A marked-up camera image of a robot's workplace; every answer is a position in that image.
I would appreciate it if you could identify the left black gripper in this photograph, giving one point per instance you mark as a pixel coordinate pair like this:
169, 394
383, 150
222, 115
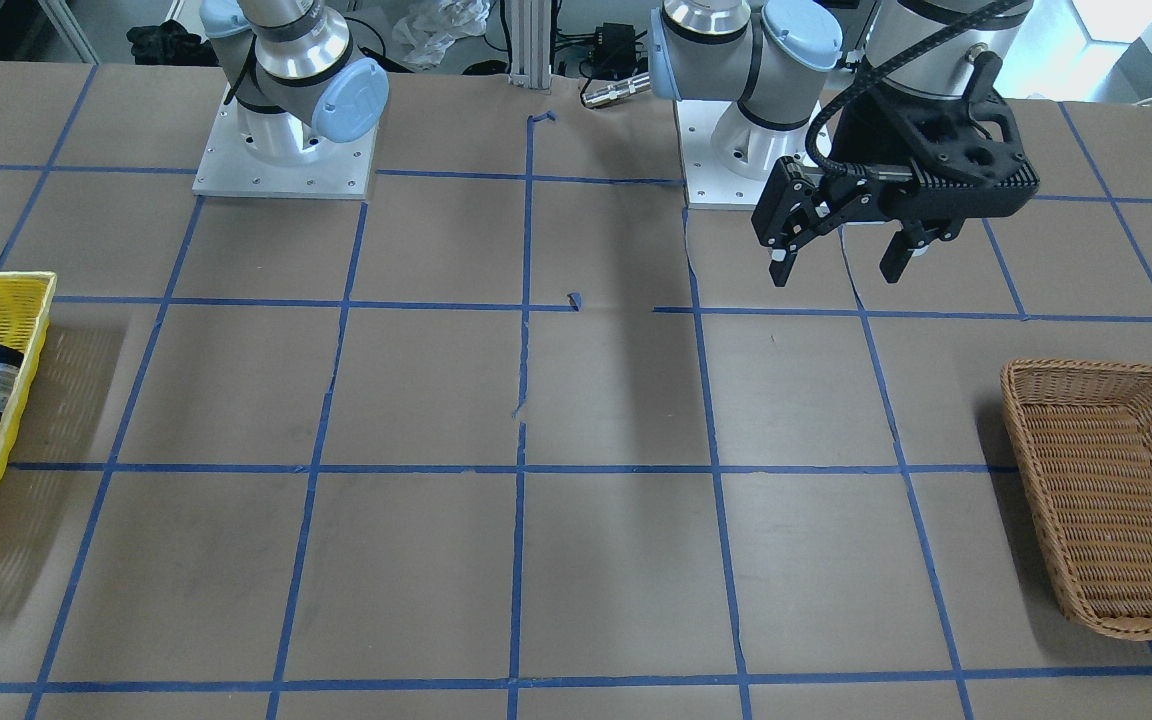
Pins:
854, 141

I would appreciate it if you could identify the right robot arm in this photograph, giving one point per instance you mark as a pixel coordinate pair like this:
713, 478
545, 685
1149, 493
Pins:
299, 90

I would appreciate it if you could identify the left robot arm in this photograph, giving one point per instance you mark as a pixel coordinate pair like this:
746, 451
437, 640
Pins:
773, 61

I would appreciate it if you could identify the metal cylinder connector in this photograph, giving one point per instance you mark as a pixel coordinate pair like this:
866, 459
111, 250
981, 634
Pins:
616, 91

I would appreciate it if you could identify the brown wicker basket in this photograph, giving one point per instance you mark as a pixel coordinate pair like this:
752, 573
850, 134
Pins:
1081, 432

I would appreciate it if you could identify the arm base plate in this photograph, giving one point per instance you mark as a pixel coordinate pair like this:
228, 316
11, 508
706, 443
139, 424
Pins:
251, 155
727, 158

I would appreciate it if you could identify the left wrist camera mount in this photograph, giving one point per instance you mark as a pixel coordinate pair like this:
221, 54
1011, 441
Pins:
971, 138

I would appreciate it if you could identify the aluminium frame post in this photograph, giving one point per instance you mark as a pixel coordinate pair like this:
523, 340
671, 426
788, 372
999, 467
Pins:
530, 44

